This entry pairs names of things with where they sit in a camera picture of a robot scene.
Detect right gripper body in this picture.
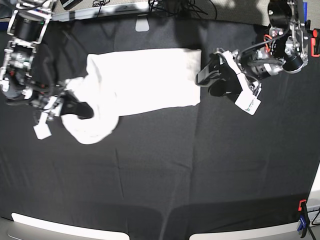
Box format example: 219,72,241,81
29,87,75,120

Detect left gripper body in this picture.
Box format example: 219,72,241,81
212,48,263,98

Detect white printed t-shirt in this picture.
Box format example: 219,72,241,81
61,48,202,145

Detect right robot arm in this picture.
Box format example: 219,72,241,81
0,0,94,120

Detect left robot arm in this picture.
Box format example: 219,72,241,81
195,0,309,97

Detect grey cloth clip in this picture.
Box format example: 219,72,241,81
135,15,150,33

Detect red clamp top right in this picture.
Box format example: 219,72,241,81
310,28,320,58

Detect black table cloth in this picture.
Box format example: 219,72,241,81
0,17,320,235

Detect red blue clamp bottom right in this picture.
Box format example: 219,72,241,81
297,199,310,239

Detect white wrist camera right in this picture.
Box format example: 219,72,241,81
33,103,63,140

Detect tangled black cables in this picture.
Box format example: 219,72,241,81
147,0,218,20

